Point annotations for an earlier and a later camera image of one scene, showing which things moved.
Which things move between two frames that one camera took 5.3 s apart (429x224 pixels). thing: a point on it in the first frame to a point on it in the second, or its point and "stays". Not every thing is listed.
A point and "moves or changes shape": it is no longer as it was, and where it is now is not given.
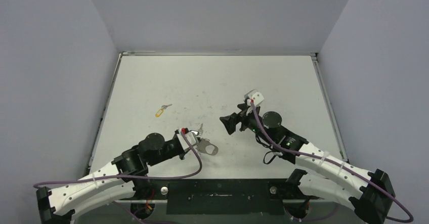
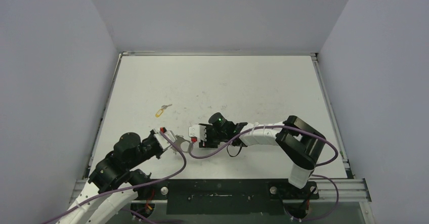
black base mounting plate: [220, 196] stays
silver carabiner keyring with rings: [202, 145] moves or changes shape
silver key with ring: [165, 106] stays
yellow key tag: [159, 113] stays
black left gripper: [182, 155] to [151, 135]
